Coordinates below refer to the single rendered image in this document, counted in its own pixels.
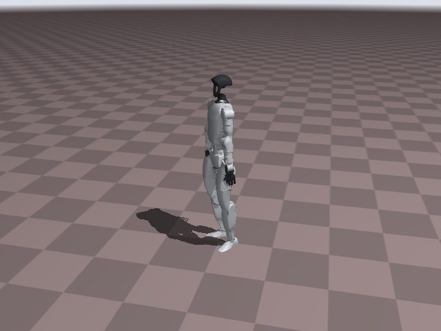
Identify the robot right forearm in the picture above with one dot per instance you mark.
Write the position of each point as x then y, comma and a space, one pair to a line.
208, 144

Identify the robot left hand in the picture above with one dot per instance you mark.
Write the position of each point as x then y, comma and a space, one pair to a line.
229, 177

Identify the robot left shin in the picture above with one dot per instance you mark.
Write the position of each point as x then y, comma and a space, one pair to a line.
229, 221

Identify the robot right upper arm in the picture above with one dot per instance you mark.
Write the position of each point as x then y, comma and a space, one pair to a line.
206, 127

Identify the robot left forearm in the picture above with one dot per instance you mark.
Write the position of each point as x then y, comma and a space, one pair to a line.
228, 149

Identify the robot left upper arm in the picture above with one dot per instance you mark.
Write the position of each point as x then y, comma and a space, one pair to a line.
227, 115

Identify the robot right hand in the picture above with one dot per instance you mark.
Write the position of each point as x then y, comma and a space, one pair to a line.
207, 153

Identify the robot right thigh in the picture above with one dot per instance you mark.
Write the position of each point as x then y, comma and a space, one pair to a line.
209, 177

